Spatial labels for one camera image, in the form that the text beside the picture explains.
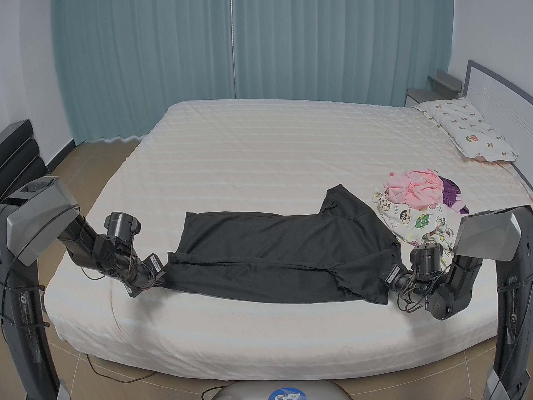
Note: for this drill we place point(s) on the black chest of drawers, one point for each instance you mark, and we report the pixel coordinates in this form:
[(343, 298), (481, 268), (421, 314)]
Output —
[(18, 156)]

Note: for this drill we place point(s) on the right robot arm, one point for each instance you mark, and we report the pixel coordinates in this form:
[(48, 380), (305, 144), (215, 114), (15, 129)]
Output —
[(487, 231)]

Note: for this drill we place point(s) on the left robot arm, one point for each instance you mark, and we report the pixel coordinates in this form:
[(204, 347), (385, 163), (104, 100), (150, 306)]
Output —
[(39, 219)]

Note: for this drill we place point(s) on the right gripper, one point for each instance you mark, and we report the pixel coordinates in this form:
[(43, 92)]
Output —
[(399, 279)]

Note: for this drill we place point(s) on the bed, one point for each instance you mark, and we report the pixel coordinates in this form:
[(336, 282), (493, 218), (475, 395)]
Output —
[(258, 156)]

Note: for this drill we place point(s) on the white printed pyjama garment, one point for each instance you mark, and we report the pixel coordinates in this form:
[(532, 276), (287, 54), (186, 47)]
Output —
[(412, 223)]

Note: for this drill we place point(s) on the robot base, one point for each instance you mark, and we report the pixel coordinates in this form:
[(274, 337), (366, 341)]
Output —
[(279, 392)]

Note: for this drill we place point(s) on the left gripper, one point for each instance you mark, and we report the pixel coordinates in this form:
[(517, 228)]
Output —
[(154, 271)]

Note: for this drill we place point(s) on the grey bedside table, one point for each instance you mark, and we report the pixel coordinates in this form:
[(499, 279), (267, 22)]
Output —
[(433, 90)]

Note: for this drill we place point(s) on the purple garment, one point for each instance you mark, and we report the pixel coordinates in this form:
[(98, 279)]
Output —
[(452, 192)]

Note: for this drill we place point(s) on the black T-shirt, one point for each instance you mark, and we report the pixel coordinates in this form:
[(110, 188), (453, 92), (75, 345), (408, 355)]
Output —
[(270, 252)]

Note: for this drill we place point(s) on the white printed pillow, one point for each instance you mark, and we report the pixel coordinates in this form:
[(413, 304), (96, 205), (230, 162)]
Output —
[(466, 129)]

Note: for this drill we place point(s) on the pink garment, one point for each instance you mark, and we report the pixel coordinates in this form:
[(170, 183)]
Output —
[(412, 188)]

